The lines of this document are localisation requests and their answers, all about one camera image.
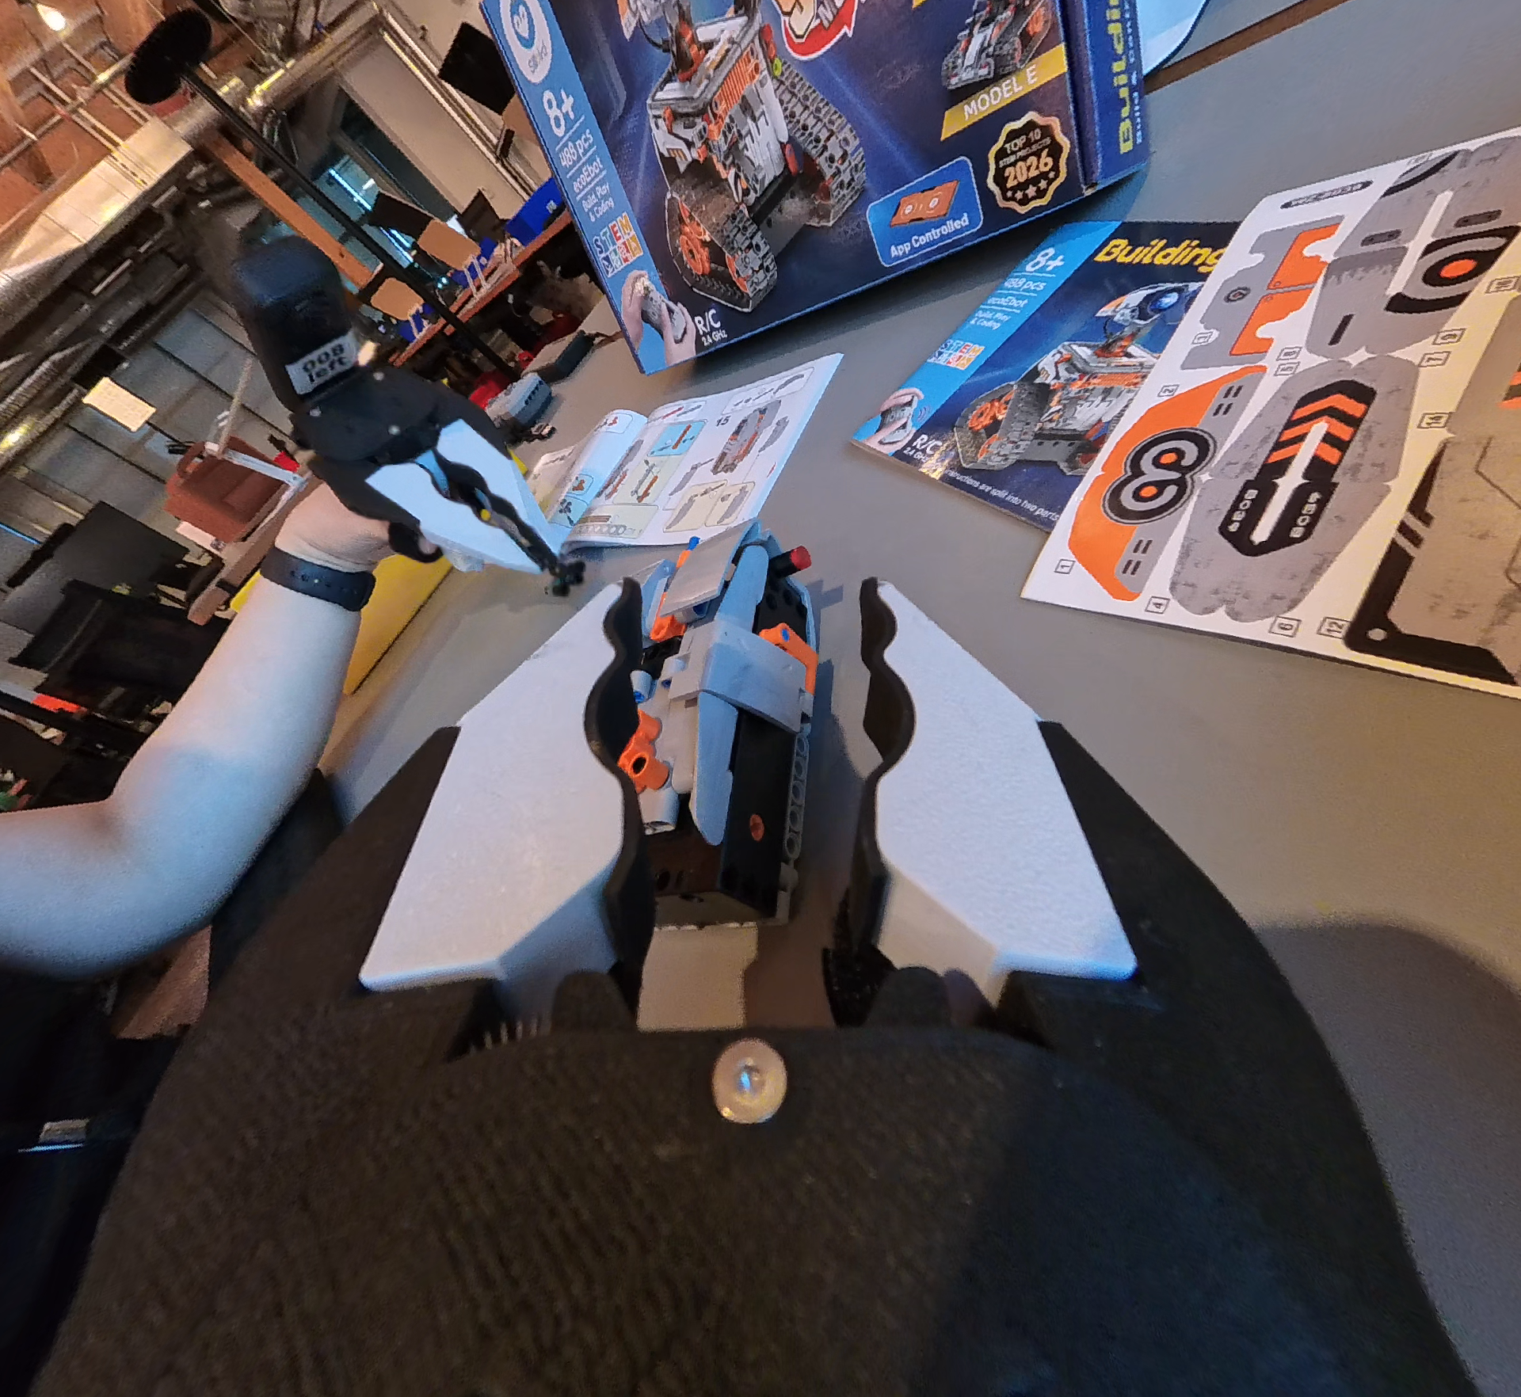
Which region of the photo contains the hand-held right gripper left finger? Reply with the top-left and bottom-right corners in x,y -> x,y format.
358,578 -> 658,1020

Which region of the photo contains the blue cover booklet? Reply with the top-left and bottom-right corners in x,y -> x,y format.
851,218 -> 1244,533

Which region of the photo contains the blue plastic bin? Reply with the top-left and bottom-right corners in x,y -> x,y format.
505,179 -> 570,246

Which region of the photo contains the black wristband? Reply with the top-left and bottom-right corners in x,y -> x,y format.
257,544 -> 378,614

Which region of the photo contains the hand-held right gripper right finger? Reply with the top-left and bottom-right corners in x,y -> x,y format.
847,578 -> 1141,1020

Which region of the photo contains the black pole with disc top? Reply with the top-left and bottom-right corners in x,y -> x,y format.
123,6 -> 514,380

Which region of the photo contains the person's left forearm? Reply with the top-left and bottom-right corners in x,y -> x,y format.
0,578 -> 372,977

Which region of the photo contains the sticker sheet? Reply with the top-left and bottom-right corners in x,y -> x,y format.
1021,126 -> 1521,699

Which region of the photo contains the yellow plastic bin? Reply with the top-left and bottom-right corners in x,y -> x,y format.
228,551 -> 455,697

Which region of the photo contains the person's left hand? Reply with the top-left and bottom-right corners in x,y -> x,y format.
276,471 -> 444,574

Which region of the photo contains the grey blue battery module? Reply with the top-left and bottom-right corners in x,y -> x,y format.
478,372 -> 556,432

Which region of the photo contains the grey toy robot model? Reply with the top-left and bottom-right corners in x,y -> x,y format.
615,520 -> 824,931

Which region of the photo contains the open instruction booklet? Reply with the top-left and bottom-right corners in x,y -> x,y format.
525,351 -> 847,559

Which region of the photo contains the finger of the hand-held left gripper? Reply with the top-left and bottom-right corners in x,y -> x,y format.
363,456 -> 561,576
438,432 -> 573,573

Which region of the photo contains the wooden top desk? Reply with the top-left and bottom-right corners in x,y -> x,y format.
390,214 -> 577,367

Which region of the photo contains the robot kit box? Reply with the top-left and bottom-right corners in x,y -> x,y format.
479,0 -> 1157,375

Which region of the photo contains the brown bag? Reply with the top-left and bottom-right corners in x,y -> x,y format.
164,437 -> 300,546

